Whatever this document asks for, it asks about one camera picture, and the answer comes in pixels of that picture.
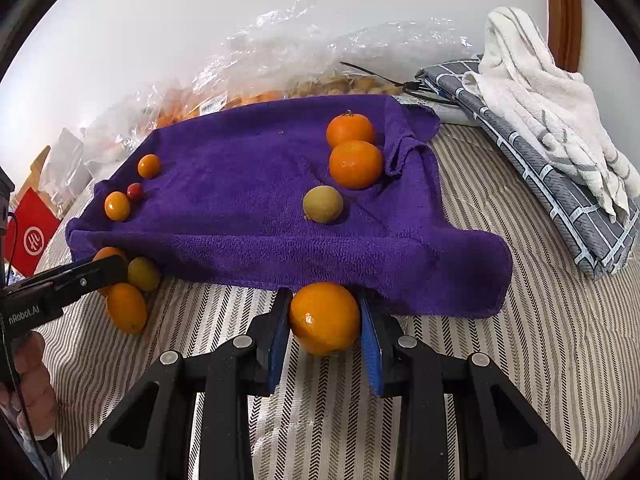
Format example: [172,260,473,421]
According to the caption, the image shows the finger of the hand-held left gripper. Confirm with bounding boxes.
[2,255,129,306]

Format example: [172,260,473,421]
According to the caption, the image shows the white striped towel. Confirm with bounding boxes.
[462,6,640,223]

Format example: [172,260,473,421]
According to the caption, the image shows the brown cardboard box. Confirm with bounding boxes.
[27,145,53,201]

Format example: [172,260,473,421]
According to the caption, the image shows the striped bed sheet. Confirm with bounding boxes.
[32,122,640,480]

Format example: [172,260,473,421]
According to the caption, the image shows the small orange kumquat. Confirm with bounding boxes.
[137,154,162,180]
[104,191,132,222]

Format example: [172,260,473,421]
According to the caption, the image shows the clear bag of brown longans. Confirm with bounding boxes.
[225,0,481,103]

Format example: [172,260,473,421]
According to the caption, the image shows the person's left hand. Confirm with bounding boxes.
[0,332,59,441]

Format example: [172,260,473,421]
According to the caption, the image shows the orange tangerine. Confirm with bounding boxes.
[106,282,149,335]
[92,246,128,297]
[326,110,376,150]
[289,281,362,357]
[329,140,385,191]

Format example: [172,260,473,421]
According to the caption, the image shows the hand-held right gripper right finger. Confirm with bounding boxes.
[356,292,586,480]

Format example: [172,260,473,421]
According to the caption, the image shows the clear bag of oranges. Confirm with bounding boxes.
[135,77,286,133]

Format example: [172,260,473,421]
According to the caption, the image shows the purple towel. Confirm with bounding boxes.
[66,94,513,319]

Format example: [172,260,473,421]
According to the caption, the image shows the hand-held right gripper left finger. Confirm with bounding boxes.
[62,287,293,480]

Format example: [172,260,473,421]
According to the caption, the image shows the brown wooden door frame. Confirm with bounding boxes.
[542,0,583,73]

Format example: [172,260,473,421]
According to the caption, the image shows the translucent white plastic bag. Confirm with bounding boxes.
[47,127,103,211]

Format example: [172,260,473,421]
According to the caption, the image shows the grey checked folded cloth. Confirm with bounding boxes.
[414,57,640,281]

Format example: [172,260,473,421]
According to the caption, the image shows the green round fruit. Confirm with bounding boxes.
[302,185,345,224]
[126,256,162,293]

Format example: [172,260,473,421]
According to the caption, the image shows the red paper bag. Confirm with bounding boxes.
[10,187,62,278]

